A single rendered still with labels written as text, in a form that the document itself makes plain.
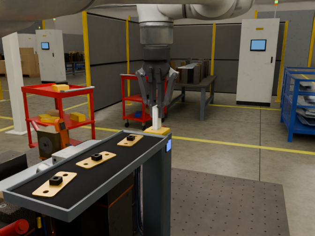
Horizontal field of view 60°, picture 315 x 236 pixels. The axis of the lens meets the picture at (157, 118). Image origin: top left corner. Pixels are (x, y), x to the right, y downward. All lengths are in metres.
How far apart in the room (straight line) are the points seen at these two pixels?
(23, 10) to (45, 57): 11.13
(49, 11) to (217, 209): 1.14
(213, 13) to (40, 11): 0.49
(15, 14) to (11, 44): 4.63
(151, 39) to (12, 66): 4.24
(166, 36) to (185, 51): 7.22
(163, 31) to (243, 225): 0.83
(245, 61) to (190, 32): 1.89
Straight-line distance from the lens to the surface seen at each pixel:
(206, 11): 0.68
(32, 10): 0.24
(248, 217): 1.27
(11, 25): 0.26
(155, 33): 0.72
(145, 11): 0.73
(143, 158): 0.59
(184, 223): 1.18
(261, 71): 6.91
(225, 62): 7.75
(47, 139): 1.18
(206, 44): 7.82
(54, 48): 11.06
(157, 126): 0.79
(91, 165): 0.56
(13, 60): 4.88
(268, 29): 6.89
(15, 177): 0.96
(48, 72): 11.33
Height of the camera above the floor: 1.39
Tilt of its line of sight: 15 degrees down
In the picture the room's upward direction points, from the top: straight up
